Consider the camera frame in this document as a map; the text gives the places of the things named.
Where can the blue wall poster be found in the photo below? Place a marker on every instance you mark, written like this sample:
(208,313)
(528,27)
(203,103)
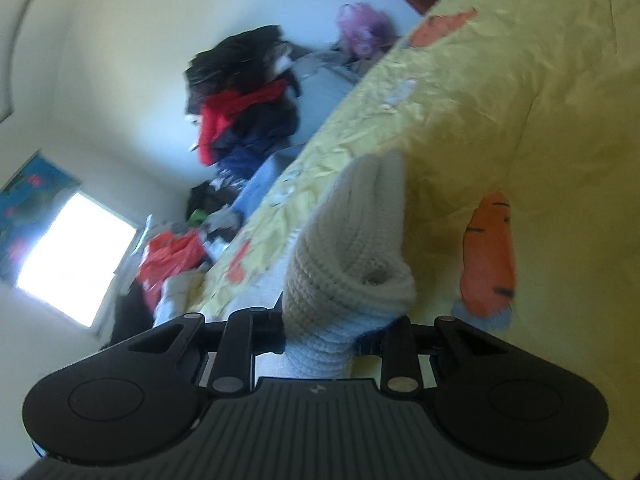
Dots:
(30,185)

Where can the light blue knit cloth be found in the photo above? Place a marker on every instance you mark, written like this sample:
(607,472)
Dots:
(265,180)

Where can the window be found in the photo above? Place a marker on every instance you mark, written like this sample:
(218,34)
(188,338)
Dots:
(75,255)

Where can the red plastic bag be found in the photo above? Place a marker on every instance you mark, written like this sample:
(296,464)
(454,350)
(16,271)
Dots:
(170,260)

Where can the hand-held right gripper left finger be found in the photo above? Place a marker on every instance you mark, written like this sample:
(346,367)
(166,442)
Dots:
(267,332)

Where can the black cloth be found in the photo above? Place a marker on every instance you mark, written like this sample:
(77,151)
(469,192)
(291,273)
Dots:
(127,315)

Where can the black jacket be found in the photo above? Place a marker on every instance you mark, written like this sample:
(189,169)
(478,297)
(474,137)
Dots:
(235,55)

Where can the grey cloth bundle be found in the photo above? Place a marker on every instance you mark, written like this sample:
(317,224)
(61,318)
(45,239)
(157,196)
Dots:
(320,82)

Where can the red jacket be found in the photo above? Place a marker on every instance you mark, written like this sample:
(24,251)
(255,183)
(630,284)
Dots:
(220,115)

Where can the white knit sweater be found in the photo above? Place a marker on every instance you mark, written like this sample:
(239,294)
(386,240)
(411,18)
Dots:
(345,240)

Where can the dark navy jacket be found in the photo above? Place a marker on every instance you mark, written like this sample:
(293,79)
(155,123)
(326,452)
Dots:
(255,135)

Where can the pink plastic bag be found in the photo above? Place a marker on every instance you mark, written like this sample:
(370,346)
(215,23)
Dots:
(362,30)

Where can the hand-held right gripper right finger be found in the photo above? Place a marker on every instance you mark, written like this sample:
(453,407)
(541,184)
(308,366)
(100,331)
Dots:
(395,345)

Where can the yellow printed bedsheet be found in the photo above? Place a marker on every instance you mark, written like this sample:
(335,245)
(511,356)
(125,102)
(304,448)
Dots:
(500,110)

